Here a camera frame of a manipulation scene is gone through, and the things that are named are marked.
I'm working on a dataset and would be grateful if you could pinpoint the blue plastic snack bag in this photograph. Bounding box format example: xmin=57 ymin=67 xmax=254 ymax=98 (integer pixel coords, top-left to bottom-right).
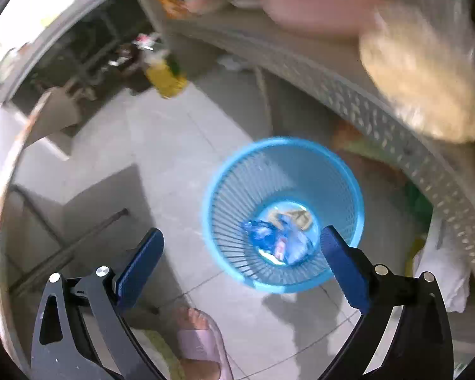
xmin=242 ymin=215 xmax=316 ymax=267

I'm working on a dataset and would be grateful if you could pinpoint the blue plastic trash basket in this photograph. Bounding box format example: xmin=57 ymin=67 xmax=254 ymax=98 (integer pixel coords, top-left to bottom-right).
xmin=202 ymin=137 xmax=364 ymax=294

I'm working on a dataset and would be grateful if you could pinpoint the beige filled plastic bag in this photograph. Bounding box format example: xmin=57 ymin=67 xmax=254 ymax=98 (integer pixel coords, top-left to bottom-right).
xmin=359 ymin=0 xmax=475 ymax=143

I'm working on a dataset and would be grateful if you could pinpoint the pink plastic basin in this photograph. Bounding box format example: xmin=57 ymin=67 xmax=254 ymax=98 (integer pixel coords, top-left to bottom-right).
xmin=259 ymin=0 xmax=385 ymax=39

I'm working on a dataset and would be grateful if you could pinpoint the grey perforated shelf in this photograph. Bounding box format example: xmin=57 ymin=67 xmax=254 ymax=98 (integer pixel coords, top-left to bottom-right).
xmin=167 ymin=10 xmax=475 ymax=276

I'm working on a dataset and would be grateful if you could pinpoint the yellow oil bottle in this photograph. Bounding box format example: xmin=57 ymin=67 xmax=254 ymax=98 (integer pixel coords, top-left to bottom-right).
xmin=143 ymin=49 xmax=188 ymax=99

